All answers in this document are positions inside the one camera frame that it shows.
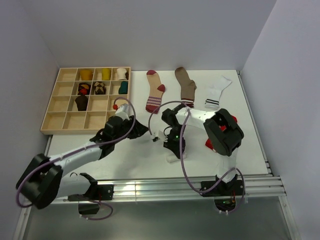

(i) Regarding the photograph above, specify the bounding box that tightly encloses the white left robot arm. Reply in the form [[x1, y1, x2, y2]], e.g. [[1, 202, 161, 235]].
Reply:
[[15, 115, 149, 210]]

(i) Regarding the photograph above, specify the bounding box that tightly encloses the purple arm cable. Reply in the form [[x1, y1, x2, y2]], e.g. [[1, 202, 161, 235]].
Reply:
[[148, 100, 246, 216], [15, 96, 137, 221]]

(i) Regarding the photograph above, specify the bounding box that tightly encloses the tan brown sock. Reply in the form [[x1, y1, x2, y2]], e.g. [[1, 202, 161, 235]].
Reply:
[[174, 67, 197, 108]]

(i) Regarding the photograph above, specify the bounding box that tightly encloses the orange rolled sock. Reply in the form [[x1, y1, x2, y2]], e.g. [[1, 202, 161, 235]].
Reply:
[[79, 68, 93, 81]]

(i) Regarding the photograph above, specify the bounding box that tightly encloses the aluminium frame rail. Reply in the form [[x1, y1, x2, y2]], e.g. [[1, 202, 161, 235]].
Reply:
[[52, 174, 287, 204]]

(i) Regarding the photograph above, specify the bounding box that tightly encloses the teal rolled sock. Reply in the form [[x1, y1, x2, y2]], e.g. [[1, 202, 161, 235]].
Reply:
[[118, 81, 129, 95]]

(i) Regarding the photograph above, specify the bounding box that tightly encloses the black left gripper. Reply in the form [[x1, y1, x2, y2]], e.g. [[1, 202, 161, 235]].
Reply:
[[112, 115, 149, 144]]

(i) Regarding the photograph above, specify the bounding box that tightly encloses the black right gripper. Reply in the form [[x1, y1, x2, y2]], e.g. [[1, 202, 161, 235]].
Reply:
[[163, 124, 186, 159]]

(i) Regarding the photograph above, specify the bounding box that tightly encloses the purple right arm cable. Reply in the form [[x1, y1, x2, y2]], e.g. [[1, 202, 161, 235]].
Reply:
[[148, 100, 246, 216]]

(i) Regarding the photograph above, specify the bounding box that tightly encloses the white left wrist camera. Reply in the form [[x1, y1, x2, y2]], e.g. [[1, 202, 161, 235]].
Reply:
[[112, 103, 130, 120]]

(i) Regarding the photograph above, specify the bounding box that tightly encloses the cream rolled sock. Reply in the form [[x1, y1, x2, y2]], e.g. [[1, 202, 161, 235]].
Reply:
[[116, 67, 129, 80]]

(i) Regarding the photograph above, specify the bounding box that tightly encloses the dark brown striped sock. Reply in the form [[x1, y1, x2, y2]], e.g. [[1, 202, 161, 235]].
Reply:
[[75, 95, 89, 112]]

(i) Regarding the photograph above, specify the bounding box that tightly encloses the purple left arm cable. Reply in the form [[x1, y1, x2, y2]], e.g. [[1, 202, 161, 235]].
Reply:
[[15, 96, 137, 221]]

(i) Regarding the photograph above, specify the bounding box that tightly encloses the wooden compartment tray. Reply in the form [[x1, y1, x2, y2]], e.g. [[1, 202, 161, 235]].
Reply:
[[40, 66, 131, 135]]

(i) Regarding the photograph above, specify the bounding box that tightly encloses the red patterned sock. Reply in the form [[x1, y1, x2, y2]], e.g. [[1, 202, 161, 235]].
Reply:
[[205, 115, 238, 152]]

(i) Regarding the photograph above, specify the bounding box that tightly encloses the argyle red rolled sock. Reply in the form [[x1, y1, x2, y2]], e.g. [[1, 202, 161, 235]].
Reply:
[[77, 82, 91, 96]]

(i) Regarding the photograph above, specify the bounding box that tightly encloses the white black-striped sock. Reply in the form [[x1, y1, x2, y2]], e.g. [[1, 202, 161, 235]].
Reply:
[[204, 75, 232, 110]]

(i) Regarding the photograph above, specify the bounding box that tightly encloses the yellow rolled sock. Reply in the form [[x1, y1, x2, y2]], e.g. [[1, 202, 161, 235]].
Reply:
[[101, 68, 112, 81]]

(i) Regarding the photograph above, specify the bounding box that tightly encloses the plain white sock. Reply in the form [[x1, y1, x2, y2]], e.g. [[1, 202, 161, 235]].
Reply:
[[165, 152, 181, 164]]

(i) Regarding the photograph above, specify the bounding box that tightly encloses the argyle brown rolled sock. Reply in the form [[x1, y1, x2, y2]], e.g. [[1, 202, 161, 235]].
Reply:
[[93, 81, 106, 95]]

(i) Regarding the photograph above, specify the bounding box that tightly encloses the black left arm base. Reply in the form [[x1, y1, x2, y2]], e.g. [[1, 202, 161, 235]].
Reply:
[[67, 184, 114, 221]]

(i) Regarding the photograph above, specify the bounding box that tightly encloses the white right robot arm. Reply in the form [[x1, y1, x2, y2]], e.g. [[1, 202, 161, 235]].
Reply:
[[161, 104, 244, 195]]

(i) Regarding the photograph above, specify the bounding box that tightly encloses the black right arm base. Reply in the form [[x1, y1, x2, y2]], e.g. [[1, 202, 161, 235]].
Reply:
[[197, 180, 245, 212]]

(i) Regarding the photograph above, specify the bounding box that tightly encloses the beige maroon striped sock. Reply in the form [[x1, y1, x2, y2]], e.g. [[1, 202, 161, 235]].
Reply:
[[145, 70, 166, 114]]

